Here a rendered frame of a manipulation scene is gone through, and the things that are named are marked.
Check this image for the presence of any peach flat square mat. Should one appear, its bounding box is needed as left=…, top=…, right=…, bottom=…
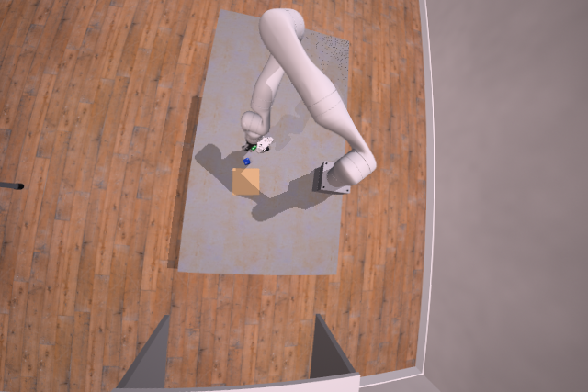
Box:
left=232, top=168, right=259, bottom=195

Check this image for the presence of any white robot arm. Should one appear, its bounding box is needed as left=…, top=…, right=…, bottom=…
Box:
left=241, top=8, right=377, bottom=187

